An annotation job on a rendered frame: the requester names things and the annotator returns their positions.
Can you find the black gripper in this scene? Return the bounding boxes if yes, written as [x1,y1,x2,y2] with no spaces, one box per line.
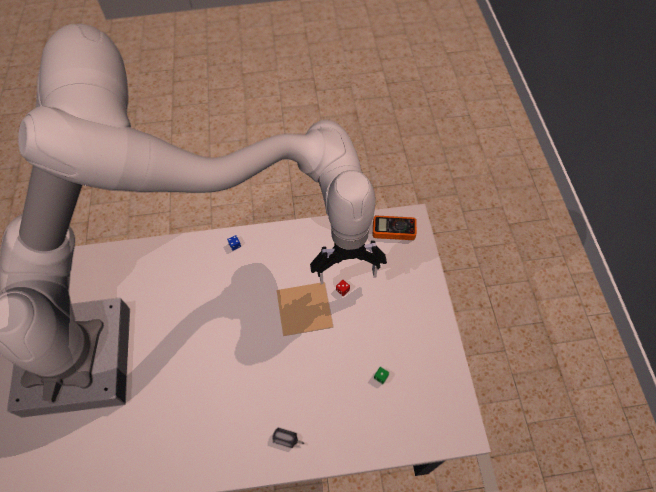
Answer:
[310,240,387,284]

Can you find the tan flat mat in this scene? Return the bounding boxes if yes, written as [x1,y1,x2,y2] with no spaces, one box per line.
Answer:
[277,282,333,336]

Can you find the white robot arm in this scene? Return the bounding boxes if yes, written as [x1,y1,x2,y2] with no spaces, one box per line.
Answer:
[0,24,375,403]

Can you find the blue die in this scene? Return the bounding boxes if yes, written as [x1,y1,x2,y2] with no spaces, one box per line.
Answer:
[227,235,241,251]

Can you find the red die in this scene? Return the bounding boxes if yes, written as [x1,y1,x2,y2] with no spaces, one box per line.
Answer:
[336,280,350,296]

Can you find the orange pocket multimeter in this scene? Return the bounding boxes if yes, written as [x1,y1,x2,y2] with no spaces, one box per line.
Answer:
[373,216,417,240]

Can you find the green die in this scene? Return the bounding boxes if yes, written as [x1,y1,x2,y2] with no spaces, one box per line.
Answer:
[374,367,389,384]

